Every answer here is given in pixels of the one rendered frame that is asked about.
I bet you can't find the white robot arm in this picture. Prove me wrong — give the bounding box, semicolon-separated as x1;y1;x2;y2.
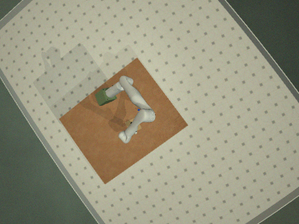
105;76;156;144

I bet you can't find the tan square mat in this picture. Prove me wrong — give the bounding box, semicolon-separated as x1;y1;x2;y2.
125;118;142;131

